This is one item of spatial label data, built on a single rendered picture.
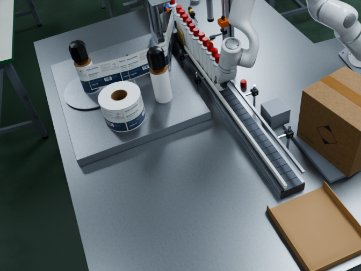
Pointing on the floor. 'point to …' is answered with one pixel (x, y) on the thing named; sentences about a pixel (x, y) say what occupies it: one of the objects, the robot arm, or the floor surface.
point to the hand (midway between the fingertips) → (223, 84)
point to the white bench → (6, 27)
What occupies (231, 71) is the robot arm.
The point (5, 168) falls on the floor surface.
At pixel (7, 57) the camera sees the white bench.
